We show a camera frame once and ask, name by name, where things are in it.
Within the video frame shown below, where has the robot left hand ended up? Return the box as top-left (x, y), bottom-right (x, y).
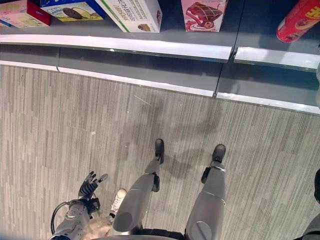
top-left (79, 170), bottom-right (109, 200)

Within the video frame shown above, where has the person's foot in white shoe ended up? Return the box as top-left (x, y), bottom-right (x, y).
top-left (108, 188), bottom-right (128, 219)

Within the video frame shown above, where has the robot left leg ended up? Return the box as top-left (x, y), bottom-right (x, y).
top-left (111, 138), bottom-right (165, 236)

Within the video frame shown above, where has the robot leg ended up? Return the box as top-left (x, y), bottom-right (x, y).
top-left (184, 143), bottom-right (227, 240)
top-left (111, 138), bottom-right (165, 236)

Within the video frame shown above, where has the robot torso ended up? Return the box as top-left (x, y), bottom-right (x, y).
top-left (99, 227), bottom-right (187, 240)

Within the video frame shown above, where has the robot right leg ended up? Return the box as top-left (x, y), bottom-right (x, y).
top-left (184, 143), bottom-right (227, 240)

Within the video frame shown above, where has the grey shop shelf unit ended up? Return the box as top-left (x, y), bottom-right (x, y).
top-left (0, 0), bottom-right (245, 98)

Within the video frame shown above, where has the blue chocolate biscuit box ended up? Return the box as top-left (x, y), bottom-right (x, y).
top-left (39, 0), bottom-right (107, 23)

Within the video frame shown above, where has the white and green cake box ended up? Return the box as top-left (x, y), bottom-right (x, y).
top-left (95, 0), bottom-right (163, 34)

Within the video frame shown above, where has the pink and red biscuit box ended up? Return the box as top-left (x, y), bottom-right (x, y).
top-left (0, 0), bottom-right (53, 29)

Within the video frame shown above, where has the pink chocolate cake box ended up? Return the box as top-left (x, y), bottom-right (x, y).
top-left (181, 0), bottom-right (229, 33)

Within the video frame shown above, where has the grey adjoining shelf unit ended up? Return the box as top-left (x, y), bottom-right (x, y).
top-left (215, 0), bottom-right (320, 115)

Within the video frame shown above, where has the red snack canister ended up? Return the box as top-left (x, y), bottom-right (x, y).
top-left (276, 0), bottom-right (320, 43)

